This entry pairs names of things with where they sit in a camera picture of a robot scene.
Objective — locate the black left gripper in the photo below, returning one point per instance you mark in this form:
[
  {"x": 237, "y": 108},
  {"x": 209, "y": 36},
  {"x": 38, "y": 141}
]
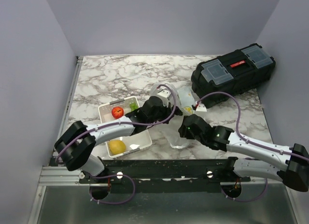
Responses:
[{"x": 168, "y": 114}]

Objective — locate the white plastic bag lemon print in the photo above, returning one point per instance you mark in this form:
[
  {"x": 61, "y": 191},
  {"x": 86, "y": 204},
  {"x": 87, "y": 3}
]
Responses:
[{"x": 184, "y": 100}]

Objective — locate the green fake leaf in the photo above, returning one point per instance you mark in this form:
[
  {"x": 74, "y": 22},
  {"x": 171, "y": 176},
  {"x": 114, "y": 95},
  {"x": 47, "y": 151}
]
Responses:
[{"x": 133, "y": 106}]

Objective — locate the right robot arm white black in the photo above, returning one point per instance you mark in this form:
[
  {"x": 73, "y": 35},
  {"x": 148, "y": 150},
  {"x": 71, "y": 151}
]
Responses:
[{"x": 289, "y": 165}]

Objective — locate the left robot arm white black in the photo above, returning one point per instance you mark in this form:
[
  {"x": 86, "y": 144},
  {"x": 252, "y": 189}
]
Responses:
[{"x": 76, "y": 144}]

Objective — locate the red fake apple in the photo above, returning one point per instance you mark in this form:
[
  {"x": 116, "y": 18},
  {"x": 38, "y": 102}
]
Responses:
[{"x": 117, "y": 112}]

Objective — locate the yellow fake pear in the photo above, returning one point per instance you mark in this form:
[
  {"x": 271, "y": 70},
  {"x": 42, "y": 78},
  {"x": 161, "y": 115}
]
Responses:
[{"x": 116, "y": 147}]

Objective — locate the black toolbox clear lids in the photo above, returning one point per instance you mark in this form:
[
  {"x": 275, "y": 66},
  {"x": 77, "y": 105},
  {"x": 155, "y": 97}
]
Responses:
[{"x": 233, "y": 73}]

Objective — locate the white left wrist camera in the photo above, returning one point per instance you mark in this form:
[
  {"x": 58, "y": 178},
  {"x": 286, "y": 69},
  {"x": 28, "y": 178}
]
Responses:
[{"x": 166, "y": 96}]

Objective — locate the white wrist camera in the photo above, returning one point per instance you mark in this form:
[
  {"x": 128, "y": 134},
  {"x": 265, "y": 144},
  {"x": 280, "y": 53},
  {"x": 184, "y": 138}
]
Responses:
[
  {"x": 166, "y": 96},
  {"x": 201, "y": 110}
]

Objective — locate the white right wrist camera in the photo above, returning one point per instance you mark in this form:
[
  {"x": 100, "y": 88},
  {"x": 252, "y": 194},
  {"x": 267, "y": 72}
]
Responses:
[{"x": 201, "y": 110}]

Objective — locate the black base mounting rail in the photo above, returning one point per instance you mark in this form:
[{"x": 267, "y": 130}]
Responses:
[{"x": 166, "y": 176}]

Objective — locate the aluminium extrusion frame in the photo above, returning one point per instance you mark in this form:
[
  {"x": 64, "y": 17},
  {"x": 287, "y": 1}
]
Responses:
[{"x": 62, "y": 141}]

